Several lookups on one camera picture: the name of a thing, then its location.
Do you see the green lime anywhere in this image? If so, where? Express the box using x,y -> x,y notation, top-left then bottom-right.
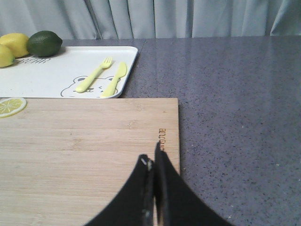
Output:
26,31 -> 63,57

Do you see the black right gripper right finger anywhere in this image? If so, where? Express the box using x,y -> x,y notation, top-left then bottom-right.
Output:
154,143 -> 231,226

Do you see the rear yellow lemon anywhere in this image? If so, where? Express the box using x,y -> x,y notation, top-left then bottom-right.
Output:
0,33 -> 30,58

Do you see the grey curtain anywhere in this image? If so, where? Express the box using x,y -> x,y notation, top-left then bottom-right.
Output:
0,0 -> 301,40

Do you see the wooden cutting board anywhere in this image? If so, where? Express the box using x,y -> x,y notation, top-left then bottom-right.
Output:
0,98 -> 179,226

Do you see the front yellow lemon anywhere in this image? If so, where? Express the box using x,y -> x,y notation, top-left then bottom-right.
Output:
0,44 -> 15,67

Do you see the yellow plastic fork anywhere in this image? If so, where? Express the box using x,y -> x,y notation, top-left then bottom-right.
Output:
75,56 -> 113,93

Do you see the lemon slice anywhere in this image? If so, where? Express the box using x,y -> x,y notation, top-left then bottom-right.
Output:
0,97 -> 27,118

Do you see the white bear tray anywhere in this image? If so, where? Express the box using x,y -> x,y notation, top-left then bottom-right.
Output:
0,46 -> 138,98

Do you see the yellow plastic knife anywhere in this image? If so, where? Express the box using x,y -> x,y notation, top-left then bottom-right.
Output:
101,62 -> 127,98

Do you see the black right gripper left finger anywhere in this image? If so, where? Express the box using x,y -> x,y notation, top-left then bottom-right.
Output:
86,154 -> 154,226

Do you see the yellow lemon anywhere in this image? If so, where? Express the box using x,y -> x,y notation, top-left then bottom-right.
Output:
0,44 -> 15,67
0,33 -> 30,58

